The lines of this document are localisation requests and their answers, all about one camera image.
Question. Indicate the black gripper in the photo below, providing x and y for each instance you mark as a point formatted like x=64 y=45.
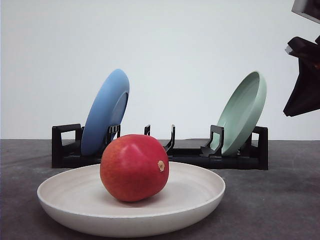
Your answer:
x=305 y=96

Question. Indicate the white plate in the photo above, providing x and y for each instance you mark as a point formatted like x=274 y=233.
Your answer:
x=79 y=199

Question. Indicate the green plate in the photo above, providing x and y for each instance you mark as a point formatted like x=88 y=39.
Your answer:
x=240 y=112

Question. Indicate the blue plate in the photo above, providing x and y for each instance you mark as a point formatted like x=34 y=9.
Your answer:
x=107 y=107

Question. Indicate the black plate rack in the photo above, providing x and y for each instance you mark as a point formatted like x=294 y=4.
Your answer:
x=67 y=148

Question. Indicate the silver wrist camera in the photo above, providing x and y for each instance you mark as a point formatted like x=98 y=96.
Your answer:
x=307 y=8

